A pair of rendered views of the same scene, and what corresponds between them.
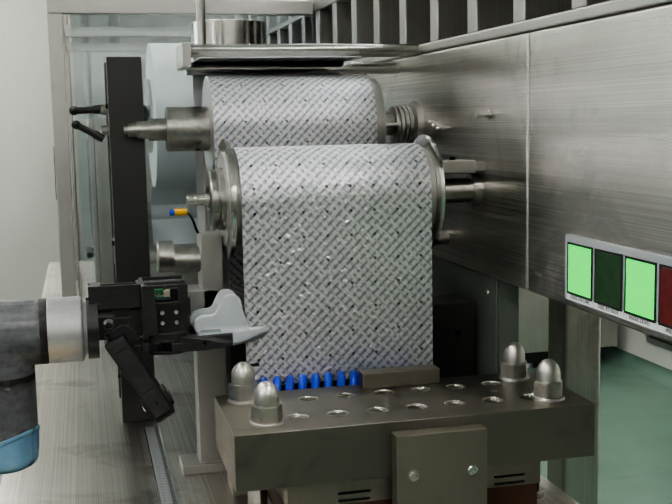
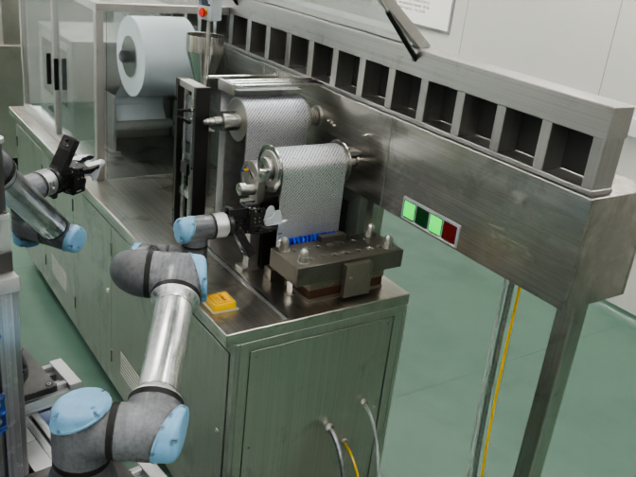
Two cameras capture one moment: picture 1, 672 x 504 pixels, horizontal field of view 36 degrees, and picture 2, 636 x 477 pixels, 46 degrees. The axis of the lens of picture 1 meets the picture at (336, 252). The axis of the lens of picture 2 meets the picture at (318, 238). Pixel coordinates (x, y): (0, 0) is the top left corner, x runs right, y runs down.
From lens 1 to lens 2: 130 cm
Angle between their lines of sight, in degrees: 27
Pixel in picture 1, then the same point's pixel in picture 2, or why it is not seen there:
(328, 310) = (307, 212)
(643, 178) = (440, 191)
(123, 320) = (239, 221)
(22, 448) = not seen: hidden behind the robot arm
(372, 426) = (338, 262)
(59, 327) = (222, 226)
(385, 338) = (324, 220)
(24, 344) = (210, 234)
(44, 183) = not seen: outside the picture
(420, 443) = (354, 268)
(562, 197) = (402, 182)
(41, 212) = not seen: outside the picture
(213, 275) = (260, 197)
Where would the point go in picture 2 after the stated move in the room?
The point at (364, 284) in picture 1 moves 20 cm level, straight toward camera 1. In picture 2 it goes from (320, 202) to (341, 226)
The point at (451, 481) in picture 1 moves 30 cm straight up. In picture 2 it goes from (361, 278) to (374, 187)
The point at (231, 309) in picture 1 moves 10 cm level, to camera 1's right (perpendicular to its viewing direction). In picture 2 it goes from (277, 215) to (308, 214)
